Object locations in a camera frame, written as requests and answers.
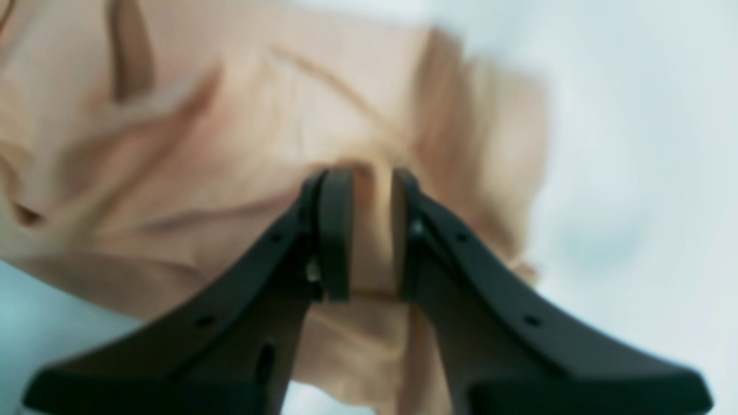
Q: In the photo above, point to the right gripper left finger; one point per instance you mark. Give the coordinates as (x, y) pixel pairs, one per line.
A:
(230, 349)

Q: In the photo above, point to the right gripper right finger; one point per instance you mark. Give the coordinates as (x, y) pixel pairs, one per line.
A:
(507, 350)

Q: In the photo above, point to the peach T-shirt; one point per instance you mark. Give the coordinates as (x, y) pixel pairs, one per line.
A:
(147, 144)

